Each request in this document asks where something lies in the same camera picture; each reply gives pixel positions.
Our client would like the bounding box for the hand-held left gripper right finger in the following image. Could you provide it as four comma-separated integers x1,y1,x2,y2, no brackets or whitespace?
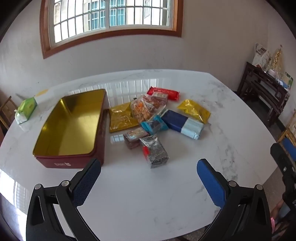
196,159,273,241

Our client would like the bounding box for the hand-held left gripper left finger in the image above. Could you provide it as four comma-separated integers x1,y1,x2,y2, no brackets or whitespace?
26,158,101,241

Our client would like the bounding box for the red tin box gold interior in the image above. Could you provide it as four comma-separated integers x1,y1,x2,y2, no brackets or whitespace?
32,89,110,169

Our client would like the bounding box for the small brown snack packet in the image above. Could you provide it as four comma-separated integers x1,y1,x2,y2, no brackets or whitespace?
123,127,151,149

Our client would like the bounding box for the navy and pale blue packet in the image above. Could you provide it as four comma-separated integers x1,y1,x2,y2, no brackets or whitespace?
160,110,205,140

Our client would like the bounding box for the yellow snack packet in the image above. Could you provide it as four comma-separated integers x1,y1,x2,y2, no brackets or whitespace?
177,99,211,124

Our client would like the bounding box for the small teal snack packet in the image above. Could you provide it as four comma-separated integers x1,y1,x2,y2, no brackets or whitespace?
140,115,169,135

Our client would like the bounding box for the clear packet of dough twists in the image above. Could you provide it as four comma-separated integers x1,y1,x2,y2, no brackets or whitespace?
130,96,154,123

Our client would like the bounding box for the red snack packet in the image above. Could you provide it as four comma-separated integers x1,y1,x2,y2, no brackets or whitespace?
147,86,180,100

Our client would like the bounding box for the clear packet of reddish snacks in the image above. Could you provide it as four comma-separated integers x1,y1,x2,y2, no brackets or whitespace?
144,91,168,116

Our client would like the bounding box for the small yellow wooden chair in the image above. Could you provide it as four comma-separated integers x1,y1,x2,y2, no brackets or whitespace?
277,118,296,154

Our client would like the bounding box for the small white blister strip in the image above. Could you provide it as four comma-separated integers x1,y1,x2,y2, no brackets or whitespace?
110,134,125,144

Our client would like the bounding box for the silver foil snack packet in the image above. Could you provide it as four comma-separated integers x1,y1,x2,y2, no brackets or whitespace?
139,134,170,169

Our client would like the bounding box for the large gold foil packet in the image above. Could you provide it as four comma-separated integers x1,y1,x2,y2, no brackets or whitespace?
109,102,140,133

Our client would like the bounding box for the green tissue pack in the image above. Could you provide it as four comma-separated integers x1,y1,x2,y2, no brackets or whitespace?
14,97,38,125

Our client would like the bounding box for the white and yellow flat box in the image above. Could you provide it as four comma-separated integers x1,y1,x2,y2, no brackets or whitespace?
34,89,56,104

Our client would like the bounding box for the dark wooden side table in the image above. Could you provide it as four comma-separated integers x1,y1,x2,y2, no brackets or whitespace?
237,61,290,127

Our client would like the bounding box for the green and white box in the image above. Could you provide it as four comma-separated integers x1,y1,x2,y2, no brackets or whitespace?
285,73,295,91

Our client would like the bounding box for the light wooden chair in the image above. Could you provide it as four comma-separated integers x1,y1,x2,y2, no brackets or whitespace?
0,96,18,131

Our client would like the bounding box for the gold bead ornament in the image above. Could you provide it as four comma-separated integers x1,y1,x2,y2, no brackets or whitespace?
269,45,285,73

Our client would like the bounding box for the folded newspaper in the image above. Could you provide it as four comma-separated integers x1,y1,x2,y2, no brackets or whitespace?
252,43,271,70

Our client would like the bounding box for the wood-framed barred window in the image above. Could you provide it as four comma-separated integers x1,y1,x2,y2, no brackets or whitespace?
39,0,183,59

